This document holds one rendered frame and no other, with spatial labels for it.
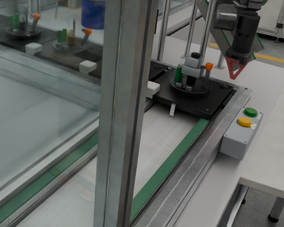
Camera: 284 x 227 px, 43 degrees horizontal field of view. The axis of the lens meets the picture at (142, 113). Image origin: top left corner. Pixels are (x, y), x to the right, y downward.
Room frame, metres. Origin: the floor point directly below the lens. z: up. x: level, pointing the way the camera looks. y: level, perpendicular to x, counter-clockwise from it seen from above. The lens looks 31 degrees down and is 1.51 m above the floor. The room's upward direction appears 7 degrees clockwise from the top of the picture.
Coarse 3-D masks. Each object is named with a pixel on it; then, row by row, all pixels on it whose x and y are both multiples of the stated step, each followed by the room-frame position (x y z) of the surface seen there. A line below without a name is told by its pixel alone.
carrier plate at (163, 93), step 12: (168, 72) 1.22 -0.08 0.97; (168, 84) 1.12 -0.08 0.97; (216, 84) 1.17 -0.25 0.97; (156, 96) 1.03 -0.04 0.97; (168, 96) 1.03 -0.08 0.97; (180, 96) 1.04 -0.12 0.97; (216, 96) 1.08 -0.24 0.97; (228, 96) 1.12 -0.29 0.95; (180, 108) 0.99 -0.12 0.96; (192, 108) 0.98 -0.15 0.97; (204, 108) 0.99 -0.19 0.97; (216, 108) 1.00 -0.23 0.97
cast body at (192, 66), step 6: (192, 54) 1.10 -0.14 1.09; (198, 54) 1.10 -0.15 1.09; (186, 60) 1.10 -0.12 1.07; (192, 60) 1.09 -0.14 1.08; (198, 60) 1.08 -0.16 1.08; (180, 66) 1.12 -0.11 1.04; (186, 66) 1.10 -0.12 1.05; (192, 66) 1.09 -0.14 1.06; (198, 66) 1.09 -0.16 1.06; (186, 72) 1.09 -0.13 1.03; (192, 72) 1.09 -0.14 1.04; (198, 72) 1.08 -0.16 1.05
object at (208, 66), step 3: (207, 63) 1.09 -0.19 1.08; (210, 63) 1.09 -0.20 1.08; (201, 66) 1.09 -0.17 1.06; (204, 66) 1.10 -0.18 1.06; (207, 66) 1.08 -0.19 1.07; (210, 66) 1.08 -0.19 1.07; (207, 69) 1.08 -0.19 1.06; (210, 69) 1.08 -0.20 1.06; (207, 72) 1.08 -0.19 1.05; (210, 72) 1.09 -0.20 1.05; (207, 75) 1.08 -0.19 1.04; (207, 78) 1.08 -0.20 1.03; (204, 81) 1.08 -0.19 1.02; (207, 81) 1.08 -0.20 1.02; (204, 84) 1.08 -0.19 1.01; (207, 84) 1.08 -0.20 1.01
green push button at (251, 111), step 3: (246, 108) 1.02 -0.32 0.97; (249, 108) 1.02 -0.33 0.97; (252, 108) 1.02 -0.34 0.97; (246, 111) 1.00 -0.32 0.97; (249, 111) 1.00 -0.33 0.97; (252, 111) 1.00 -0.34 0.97; (255, 111) 1.00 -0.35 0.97; (246, 114) 0.99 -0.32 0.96; (249, 114) 0.99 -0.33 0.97; (252, 114) 0.99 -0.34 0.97; (255, 114) 0.99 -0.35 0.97
